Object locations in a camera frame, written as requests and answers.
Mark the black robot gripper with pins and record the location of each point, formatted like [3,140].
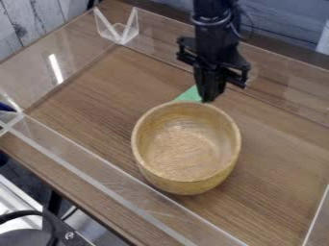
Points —
[212,53]

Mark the green rectangular block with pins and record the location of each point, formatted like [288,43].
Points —
[189,95]

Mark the light wooden bowl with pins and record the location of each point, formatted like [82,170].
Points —
[186,145]

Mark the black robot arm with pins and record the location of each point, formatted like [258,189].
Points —
[213,8]

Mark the black table leg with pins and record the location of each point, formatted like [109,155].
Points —
[55,203]

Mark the clear acrylic tray enclosure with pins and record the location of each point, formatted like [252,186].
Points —
[87,80]

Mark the black metal bracket with screw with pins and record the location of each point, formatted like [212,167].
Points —
[67,236]

